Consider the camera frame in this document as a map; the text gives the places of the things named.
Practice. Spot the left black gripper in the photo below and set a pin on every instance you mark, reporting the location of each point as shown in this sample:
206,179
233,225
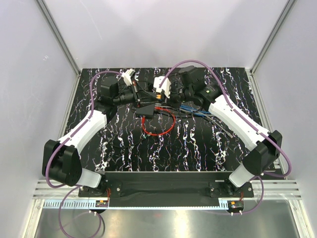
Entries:
136,93

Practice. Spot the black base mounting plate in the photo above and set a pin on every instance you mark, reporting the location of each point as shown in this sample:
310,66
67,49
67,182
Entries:
159,176

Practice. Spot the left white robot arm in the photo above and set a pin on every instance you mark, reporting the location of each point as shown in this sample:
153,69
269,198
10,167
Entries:
61,159

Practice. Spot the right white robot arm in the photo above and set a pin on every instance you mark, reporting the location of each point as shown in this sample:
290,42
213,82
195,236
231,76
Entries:
264,146

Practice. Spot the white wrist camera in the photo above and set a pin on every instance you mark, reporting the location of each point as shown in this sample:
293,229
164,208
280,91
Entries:
162,84
127,75

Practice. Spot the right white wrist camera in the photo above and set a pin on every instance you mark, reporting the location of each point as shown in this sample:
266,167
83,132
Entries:
162,84

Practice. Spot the black network switch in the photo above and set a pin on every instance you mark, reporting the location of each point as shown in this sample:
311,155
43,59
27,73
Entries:
145,105

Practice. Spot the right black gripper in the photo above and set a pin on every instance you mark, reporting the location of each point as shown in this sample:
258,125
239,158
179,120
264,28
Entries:
170,100

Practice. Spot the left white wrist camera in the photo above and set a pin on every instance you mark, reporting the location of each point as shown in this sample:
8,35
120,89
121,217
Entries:
127,75

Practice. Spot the aluminium frame rail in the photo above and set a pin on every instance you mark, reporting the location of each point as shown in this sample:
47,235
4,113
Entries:
271,189

